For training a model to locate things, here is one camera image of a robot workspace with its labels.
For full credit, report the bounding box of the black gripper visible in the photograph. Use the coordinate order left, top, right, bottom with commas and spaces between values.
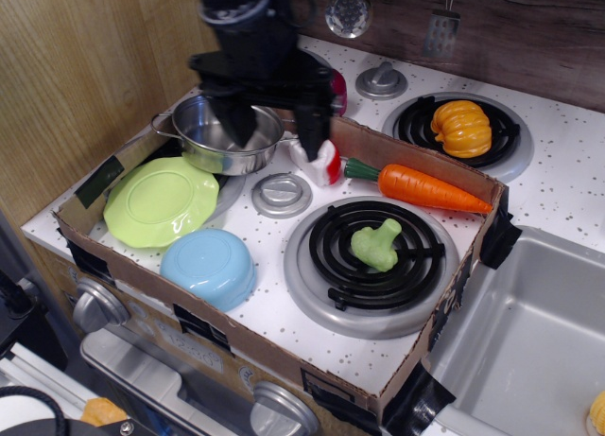
189, 9, 337, 162

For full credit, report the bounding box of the green toy broccoli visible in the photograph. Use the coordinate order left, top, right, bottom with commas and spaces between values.
351, 218, 402, 272

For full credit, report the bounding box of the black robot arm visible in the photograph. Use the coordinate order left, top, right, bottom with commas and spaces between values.
189, 0, 335, 162

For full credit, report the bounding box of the steel pot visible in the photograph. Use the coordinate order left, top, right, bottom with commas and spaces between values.
150, 95, 297, 176

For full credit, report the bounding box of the white red toy cheese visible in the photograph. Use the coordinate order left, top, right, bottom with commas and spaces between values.
288, 140, 341, 186

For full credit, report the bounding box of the red toy pepper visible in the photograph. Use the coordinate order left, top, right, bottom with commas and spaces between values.
330, 69, 348, 116

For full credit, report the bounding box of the front grey stove knob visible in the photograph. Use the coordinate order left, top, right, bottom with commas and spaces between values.
251, 173, 313, 218

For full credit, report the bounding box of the grey stove knob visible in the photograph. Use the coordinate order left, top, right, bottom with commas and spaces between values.
251, 173, 313, 218
355, 61, 408, 100

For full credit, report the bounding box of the back grey stove knob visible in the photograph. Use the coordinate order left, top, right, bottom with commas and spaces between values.
355, 61, 408, 100

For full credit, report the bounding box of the hanging steel strainer ladle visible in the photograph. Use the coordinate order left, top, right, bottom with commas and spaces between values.
324, 0, 373, 40

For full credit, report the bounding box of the orange toy carrot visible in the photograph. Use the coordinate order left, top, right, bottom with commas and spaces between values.
344, 158, 493, 214

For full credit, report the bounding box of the back right black burner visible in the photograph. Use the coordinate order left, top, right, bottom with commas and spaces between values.
381, 92, 534, 183

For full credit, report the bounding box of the black burner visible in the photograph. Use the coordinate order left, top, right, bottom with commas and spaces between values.
381, 92, 534, 183
284, 196, 459, 340

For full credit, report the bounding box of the green plastic plate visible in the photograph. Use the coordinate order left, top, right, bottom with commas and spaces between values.
103, 157, 219, 248

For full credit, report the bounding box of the blue plastic bowl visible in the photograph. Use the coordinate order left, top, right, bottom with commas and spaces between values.
160, 228, 256, 312

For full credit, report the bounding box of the front right black burner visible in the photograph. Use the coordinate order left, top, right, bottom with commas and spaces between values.
284, 196, 459, 340

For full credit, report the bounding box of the yellow toy pumpkin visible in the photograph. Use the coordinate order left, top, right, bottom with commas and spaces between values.
430, 100, 493, 159

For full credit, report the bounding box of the hanging steel spatula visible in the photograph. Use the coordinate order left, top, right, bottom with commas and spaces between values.
422, 0, 461, 59

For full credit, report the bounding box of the left oven knob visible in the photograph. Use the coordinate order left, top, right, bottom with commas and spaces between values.
73, 278, 130, 334

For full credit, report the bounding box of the oven knob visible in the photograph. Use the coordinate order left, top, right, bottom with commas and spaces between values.
73, 278, 130, 334
250, 381, 320, 436

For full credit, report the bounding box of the right oven knob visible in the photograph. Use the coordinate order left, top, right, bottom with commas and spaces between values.
250, 381, 320, 436

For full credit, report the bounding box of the cardboard fence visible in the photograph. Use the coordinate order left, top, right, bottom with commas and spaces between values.
56, 96, 533, 427

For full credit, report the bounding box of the grey sink basin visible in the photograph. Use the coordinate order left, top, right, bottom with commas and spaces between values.
427, 227, 604, 435

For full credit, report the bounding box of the orange toy bottom left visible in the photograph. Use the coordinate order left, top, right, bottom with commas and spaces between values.
79, 397, 128, 427

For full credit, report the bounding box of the yellow toy in sink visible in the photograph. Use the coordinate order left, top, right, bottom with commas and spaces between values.
586, 392, 605, 435

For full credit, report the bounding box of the oven door handle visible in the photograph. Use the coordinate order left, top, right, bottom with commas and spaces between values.
80, 329, 253, 435

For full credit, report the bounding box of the black cable bottom left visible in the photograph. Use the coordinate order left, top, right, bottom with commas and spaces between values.
0, 384, 67, 436

